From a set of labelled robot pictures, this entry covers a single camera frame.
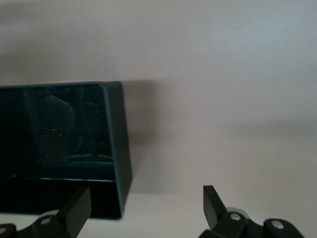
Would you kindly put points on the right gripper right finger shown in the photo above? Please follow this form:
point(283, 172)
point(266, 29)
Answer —
point(218, 218)

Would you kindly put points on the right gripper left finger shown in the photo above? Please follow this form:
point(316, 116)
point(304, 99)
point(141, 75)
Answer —
point(71, 215)

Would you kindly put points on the black plastic box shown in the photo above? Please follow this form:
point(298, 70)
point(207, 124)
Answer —
point(49, 124)

